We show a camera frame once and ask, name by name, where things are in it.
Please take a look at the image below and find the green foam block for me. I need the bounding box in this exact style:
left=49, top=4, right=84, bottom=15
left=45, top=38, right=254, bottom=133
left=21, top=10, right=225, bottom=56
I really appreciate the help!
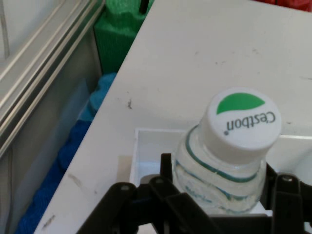
left=94, top=0, right=156, bottom=75

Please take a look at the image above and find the aluminium wall rail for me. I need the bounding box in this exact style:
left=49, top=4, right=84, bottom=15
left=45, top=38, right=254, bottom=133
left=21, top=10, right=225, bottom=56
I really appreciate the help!
left=0, top=0, right=105, bottom=159

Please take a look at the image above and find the green label water bottle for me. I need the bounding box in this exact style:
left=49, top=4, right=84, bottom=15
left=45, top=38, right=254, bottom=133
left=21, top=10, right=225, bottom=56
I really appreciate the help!
left=172, top=87, right=282, bottom=215

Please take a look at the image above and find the blue foam block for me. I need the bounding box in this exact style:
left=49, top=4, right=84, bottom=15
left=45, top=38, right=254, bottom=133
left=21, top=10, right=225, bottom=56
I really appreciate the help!
left=17, top=73, right=117, bottom=234

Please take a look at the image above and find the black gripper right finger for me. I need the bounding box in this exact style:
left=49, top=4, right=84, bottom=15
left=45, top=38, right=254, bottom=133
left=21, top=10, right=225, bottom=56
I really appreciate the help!
left=260, top=162, right=312, bottom=234

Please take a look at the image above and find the red foam block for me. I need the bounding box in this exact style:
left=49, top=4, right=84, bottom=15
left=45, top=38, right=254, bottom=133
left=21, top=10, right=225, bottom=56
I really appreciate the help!
left=253, top=0, right=312, bottom=13

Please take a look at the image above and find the white divided tray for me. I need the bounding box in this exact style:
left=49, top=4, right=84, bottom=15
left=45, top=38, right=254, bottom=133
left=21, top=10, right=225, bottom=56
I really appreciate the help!
left=129, top=128, right=312, bottom=217

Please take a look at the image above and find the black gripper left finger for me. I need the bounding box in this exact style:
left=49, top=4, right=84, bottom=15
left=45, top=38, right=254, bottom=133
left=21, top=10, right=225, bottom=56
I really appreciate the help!
left=78, top=153, right=210, bottom=234

